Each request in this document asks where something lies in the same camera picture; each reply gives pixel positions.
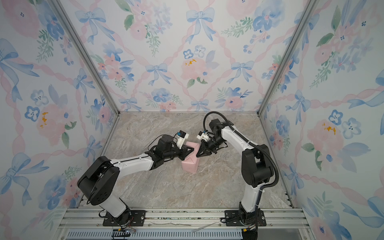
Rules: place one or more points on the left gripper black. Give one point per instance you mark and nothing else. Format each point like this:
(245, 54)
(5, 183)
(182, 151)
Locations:
(184, 152)

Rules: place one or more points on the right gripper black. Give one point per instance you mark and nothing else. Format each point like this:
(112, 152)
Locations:
(204, 148)

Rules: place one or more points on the purple pink wrapping paper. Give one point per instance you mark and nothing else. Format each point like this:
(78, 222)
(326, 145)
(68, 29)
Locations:
(191, 162)

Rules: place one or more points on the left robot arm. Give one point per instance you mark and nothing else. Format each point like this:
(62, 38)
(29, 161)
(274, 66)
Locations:
(99, 180)

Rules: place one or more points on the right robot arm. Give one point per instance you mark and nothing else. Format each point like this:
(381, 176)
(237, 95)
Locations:
(256, 166)

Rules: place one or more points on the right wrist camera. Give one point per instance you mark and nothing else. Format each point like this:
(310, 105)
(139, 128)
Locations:
(214, 130)

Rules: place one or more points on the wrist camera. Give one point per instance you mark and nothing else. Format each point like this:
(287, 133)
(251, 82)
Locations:
(181, 137)
(214, 130)

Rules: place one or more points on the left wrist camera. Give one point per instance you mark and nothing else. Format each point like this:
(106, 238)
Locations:
(181, 137)

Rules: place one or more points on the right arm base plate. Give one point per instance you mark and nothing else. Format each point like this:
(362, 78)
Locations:
(240, 218)

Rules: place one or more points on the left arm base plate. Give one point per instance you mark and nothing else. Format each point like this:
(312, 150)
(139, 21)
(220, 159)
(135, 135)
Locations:
(129, 218)

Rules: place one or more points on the aluminium frame rail front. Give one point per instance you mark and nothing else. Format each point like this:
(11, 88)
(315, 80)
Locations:
(92, 218)

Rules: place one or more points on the vented cable duct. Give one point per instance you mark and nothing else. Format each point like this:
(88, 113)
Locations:
(154, 234)

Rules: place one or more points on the right aluminium corner post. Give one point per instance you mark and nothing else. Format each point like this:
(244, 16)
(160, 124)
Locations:
(291, 47)

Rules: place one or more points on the aluminium corner post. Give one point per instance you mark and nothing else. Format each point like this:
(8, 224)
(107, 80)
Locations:
(291, 47)
(64, 19)

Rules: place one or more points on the left aluminium corner post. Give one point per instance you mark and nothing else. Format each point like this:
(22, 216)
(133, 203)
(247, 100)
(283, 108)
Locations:
(64, 19)

